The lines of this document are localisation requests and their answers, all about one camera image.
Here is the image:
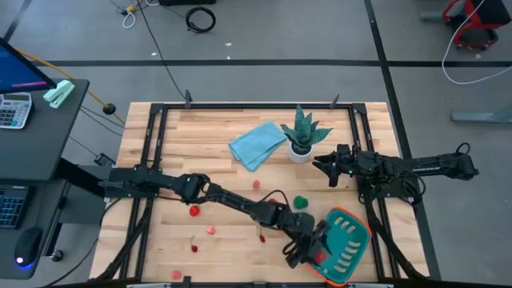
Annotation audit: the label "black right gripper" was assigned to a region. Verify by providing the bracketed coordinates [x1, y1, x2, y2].
[311, 142, 359, 189]

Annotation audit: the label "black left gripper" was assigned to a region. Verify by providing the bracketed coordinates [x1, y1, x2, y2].
[282, 218, 334, 270]

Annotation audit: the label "teal basket with orange rim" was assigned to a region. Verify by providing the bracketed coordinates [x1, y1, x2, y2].
[306, 206, 373, 287]

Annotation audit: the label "green plant in white pot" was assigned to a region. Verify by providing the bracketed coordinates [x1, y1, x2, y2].
[279, 103, 334, 165]

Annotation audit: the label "light blue folded cloth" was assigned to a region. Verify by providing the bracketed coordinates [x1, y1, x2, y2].
[228, 121, 288, 173]

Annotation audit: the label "grey table foot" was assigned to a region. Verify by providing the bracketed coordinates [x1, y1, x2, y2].
[450, 102, 512, 125]

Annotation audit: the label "red and black cart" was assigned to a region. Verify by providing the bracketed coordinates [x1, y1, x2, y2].
[441, 0, 512, 51]

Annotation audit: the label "small black power box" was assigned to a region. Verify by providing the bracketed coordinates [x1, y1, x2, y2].
[93, 152, 117, 168]

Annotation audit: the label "black keyboard tray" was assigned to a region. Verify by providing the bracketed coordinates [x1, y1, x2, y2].
[0, 178, 69, 281]

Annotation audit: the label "mint green stapler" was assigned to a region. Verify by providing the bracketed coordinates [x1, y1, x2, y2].
[42, 78, 76, 110]

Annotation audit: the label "black computer mouse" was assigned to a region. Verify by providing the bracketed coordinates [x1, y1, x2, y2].
[14, 226, 43, 268]

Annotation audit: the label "black desk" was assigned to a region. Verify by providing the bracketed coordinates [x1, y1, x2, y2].
[0, 78, 91, 183]

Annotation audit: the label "black keyboard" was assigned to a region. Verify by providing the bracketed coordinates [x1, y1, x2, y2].
[0, 186, 30, 230]

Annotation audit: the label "grey desk calculator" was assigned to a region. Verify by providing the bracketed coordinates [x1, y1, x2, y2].
[0, 92, 34, 130]

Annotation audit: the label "computer monitor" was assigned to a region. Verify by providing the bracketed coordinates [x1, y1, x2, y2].
[0, 37, 58, 95]

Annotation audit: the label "black aluminium table frame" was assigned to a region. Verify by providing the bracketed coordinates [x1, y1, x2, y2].
[95, 102, 431, 288]

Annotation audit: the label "long white cable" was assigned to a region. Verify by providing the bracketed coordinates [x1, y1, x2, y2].
[441, 0, 512, 86]

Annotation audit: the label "coiled black cable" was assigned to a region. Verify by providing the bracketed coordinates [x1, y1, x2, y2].
[184, 6, 218, 34]

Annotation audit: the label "long black floor cable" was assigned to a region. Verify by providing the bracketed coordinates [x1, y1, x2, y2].
[135, 0, 189, 102]

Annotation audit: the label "short white cable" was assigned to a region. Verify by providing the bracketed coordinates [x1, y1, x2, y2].
[121, 9, 138, 30]

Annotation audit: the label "yellow cable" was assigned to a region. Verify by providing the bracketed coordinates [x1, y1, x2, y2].
[14, 47, 126, 126]

